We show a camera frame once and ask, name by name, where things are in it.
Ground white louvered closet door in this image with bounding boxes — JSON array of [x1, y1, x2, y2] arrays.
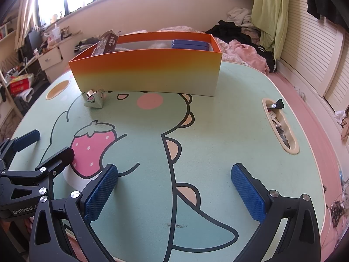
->
[[278, 0, 344, 96], [324, 33, 349, 112]]

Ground silver triangular pouch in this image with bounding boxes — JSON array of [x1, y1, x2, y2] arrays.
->
[[84, 88, 105, 109]]

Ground light green curtain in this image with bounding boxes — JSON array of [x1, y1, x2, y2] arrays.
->
[[251, 0, 289, 59]]

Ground pink garment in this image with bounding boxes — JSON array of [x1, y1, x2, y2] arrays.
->
[[229, 40, 270, 74]]

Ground black monitor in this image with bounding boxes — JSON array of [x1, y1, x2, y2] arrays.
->
[[26, 31, 41, 52]]

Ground brown drink carton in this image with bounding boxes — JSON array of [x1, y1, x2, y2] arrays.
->
[[93, 29, 120, 56]]

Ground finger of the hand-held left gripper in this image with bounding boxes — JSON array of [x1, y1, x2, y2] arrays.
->
[[0, 129, 41, 170], [0, 147, 75, 197]]

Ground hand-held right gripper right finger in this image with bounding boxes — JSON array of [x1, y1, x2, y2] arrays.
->
[[230, 163, 321, 262]]

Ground blue hard case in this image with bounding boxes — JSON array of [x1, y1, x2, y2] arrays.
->
[[171, 39, 211, 52]]

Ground black hanging garment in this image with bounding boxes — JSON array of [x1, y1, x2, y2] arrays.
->
[[307, 0, 349, 32]]

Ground white nightstand drawer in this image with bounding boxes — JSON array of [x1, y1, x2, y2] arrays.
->
[[38, 46, 64, 71]]

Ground pile of foil wrappers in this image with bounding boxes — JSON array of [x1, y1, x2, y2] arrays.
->
[[269, 110, 291, 146]]

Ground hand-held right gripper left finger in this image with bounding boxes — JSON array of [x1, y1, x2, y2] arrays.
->
[[29, 164, 119, 262]]

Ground orange gradient storage box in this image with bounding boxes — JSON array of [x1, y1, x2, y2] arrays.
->
[[68, 31, 222, 97]]

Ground black clothes pile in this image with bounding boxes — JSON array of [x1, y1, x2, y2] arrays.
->
[[206, 20, 277, 73]]

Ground dark striped clothes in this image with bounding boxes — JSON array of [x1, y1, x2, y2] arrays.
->
[[74, 37, 101, 53]]

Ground beige curtain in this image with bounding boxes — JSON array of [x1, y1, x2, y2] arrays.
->
[[15, 0, 39, 51]]

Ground beige clothes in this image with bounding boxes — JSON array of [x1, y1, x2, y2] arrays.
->
[[341, 109, 349, 140]]

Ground white clothes pile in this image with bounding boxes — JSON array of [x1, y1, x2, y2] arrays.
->
[[228, 7, 259, 37]]

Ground black candy wrapper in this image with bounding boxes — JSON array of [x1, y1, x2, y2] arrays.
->
[[266, 98, 285, 110]]

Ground red cardboard box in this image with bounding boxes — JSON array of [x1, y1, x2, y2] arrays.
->
[[8, 74, 34, 95]]

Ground green cartoon print desktop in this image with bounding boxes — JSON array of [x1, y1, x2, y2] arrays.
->
[[11, 60, 326, 257]]

